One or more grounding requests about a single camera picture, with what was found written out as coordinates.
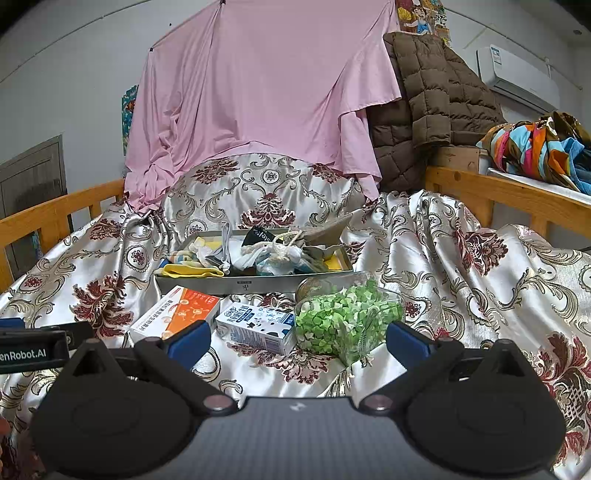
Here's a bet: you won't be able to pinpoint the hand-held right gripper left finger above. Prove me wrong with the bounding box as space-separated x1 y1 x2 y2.
69 318 238 416

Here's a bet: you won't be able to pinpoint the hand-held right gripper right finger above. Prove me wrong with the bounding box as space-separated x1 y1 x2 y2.
359 318 536 415

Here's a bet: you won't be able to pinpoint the striped sock with yellow cuff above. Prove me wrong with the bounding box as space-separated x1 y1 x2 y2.
159 247 225 278

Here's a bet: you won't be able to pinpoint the metal tray with cartoon print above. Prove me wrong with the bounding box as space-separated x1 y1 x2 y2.
154 227 355 297

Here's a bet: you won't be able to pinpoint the white whale print cloth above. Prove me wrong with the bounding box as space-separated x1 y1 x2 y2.
231 244 305 277

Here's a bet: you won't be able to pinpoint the black sock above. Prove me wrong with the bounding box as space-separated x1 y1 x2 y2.
241 227 278 252

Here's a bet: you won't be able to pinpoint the beige drawstring pouch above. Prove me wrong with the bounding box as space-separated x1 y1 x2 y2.
272 213 354 250

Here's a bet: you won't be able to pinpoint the orange and white medicine box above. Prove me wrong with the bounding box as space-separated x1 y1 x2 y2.
129 286 221 347

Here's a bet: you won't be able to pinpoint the blue and white milk carton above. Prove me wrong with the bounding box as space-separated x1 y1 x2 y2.
215 302 296 356

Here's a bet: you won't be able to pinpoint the clear container of green sweets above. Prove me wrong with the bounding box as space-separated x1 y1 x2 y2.
294 272 406 367

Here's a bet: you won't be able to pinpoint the floral patterned satin blanket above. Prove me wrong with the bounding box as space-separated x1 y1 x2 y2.
0 154 591 480

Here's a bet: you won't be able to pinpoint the wooden box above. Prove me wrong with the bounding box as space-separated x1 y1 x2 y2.
431 147 483 175

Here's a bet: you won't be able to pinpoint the white board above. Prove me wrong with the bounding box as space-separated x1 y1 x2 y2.
487 167 591 195

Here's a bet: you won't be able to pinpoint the multicoloured patterned cloth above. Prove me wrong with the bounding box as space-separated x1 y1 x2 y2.
478 111 591 190

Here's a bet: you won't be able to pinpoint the blue jeans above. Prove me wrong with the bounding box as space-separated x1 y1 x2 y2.
573 159 591 195

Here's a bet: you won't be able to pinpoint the brown quilted jacket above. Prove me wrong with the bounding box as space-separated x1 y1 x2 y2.
367 31 509 195

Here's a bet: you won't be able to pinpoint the pink hanging sheet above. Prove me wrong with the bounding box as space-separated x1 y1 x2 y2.
124 0 402 213

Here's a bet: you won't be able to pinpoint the white air conditioner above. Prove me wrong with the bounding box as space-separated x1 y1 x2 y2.
476 45 560 112

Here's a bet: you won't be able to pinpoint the wooden bed rail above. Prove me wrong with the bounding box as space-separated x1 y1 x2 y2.
0 179 126 296
425 165 591 252

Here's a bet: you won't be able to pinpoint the colourful wall poster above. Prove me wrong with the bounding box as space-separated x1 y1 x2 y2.
121 84 139 144

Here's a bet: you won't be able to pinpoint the cartoon figure wall poster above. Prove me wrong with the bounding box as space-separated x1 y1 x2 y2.
396 0 451 47

